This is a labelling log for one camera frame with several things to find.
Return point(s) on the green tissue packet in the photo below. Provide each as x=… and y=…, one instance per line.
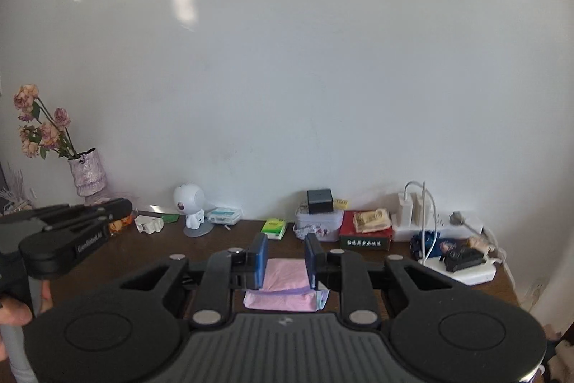
x=273, y=227

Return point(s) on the black device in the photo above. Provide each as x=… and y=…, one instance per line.
x=462, y=261

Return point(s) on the yellow paper bundles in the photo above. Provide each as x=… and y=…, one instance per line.
x=371, y=220

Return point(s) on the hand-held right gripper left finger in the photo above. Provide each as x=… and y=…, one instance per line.
x=260, y=262

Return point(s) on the dried pink roses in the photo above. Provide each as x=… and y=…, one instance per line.
x=27, y=94

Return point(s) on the person's left hand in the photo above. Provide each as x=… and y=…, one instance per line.
x=15, y=312

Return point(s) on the white plastic clip block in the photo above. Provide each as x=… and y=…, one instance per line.
x=150, y=224

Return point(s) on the white robot figurine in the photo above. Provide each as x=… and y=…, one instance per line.
x=188, y=197

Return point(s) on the purple textured vase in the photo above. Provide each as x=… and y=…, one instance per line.
x=87, y=176

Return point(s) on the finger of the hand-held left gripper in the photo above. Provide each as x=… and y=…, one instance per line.
x=49, y=210
x=112, y=210

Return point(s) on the pale dried twig bouquet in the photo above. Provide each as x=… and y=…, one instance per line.
x=15, y=185

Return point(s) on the pink and blue garment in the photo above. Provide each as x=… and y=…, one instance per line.
x=287, y=275

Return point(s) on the small black box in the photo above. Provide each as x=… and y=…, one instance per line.
x=319, y=201

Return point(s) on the small yellow packet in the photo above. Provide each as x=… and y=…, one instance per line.
x=341, y=202

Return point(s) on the small green card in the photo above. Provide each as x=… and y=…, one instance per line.
x=169, y=218

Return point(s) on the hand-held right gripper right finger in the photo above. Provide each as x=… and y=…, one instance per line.
x=312, y=262

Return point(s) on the small white plastic box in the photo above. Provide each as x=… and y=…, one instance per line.
x=224, y=215

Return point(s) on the grey power plug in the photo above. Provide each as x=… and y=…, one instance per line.
x=457, y=218

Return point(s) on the red and green box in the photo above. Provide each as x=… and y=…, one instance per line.
x=365, y=241

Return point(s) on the white power strip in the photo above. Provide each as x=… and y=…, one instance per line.
x=448, y=232

